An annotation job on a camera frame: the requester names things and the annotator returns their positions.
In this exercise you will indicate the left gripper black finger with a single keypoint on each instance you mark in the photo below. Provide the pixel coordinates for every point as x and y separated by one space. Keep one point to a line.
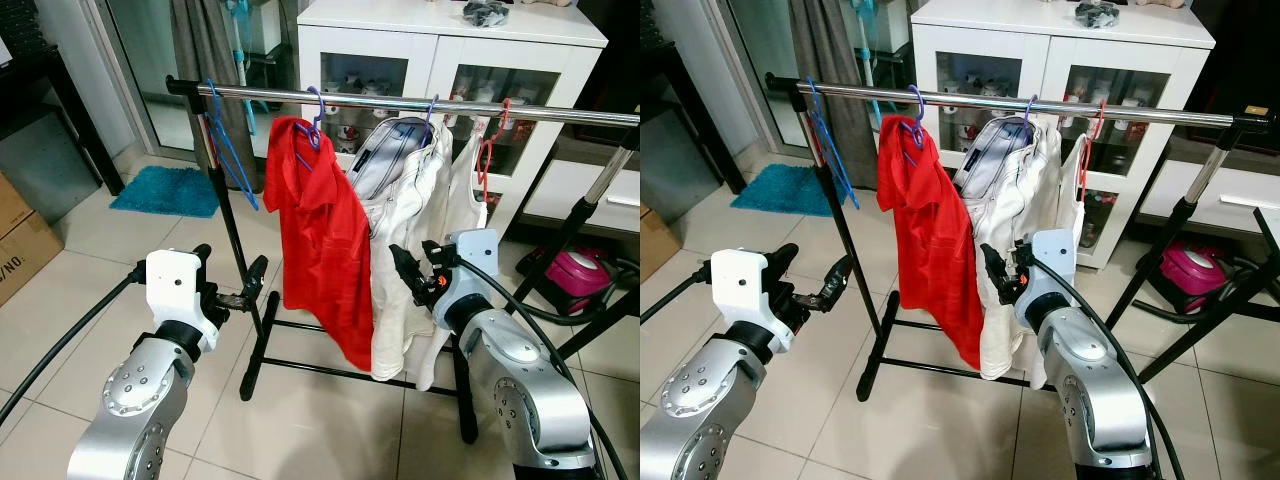
203 253
787 257
255 278
838 280

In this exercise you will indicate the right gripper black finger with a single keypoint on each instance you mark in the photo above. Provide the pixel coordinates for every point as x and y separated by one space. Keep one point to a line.
1023 250
994 265
442 252
405 268

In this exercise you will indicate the red plastic hanger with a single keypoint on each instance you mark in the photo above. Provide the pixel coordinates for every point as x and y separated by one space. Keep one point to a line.
481 165
1082 165

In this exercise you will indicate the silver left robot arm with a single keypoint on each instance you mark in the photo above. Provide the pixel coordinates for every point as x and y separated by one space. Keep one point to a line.
135 400
700 400

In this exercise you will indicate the purple plastic hanger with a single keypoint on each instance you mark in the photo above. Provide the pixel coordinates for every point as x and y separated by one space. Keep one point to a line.
1030 108
915 128
316 130
432 110

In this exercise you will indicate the white jacket grey lining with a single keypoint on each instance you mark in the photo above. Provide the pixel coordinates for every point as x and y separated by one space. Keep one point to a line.
410 200
1010 200

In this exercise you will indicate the plain red shirt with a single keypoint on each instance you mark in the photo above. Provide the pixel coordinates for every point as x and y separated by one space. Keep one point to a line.
320 240
930 240

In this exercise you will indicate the teal shaggy rug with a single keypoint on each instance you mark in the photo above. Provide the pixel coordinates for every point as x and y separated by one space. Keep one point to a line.
780 188
165 190

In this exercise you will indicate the printed brown cardboard box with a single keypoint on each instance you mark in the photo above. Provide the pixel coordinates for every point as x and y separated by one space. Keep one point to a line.
657 245
28 260

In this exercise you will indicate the pink vacuum cleaner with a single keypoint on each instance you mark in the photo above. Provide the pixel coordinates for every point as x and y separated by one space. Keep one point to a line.
575 272
1200 270

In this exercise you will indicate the black desk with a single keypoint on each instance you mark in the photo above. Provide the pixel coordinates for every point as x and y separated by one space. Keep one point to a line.
715 140
90 140

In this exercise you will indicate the dark-topped white TV stand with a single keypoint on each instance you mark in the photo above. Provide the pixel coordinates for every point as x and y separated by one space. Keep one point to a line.
1200 195
590 195

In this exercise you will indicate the white glass-door cabinet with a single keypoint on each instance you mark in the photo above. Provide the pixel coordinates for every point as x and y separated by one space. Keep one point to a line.
1040 50
430 50

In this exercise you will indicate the grey brown curtain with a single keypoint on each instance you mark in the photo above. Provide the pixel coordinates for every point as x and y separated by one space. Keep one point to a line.
830 50
205 50

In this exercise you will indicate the teal mop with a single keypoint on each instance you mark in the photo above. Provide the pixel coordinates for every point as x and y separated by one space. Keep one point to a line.
238 40
868 40

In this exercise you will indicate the dark grey bundle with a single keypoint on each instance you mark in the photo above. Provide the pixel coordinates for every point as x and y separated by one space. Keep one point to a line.
1097 13
487 13

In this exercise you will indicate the black speaker box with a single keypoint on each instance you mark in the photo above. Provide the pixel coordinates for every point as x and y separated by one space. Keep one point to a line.
615 60
1240 60

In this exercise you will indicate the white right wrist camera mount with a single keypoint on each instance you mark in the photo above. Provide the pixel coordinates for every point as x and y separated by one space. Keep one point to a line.
472 275
1052 275

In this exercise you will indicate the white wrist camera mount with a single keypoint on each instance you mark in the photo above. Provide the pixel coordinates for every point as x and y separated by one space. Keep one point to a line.
172 285
745 290
1052 275
472 275

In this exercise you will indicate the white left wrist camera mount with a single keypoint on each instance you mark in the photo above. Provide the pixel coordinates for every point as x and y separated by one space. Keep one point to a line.
172 285
745 290

